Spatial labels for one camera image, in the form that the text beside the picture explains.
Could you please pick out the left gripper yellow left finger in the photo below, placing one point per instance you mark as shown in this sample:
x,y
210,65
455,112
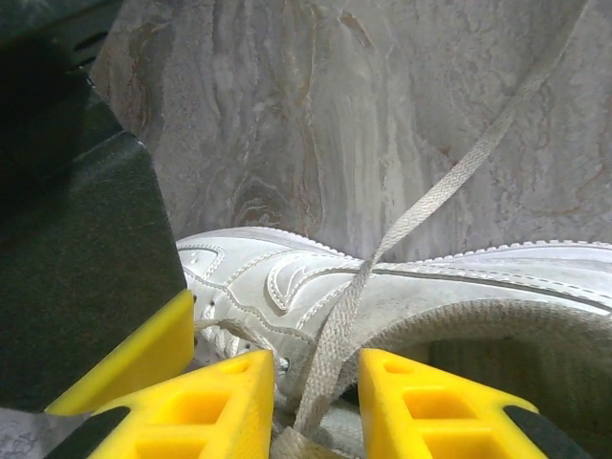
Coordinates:
x,y
201,421

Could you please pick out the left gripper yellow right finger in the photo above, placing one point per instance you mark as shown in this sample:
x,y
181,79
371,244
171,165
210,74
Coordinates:
x,y
430,421

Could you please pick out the white leather sneaker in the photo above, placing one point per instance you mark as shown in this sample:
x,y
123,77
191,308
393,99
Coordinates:
x,y
478,287

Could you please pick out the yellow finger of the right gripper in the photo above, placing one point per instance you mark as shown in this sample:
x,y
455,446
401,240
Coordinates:
x,y
81,277

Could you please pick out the white shoelace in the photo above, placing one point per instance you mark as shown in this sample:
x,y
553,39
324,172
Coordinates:
x,y
444,179

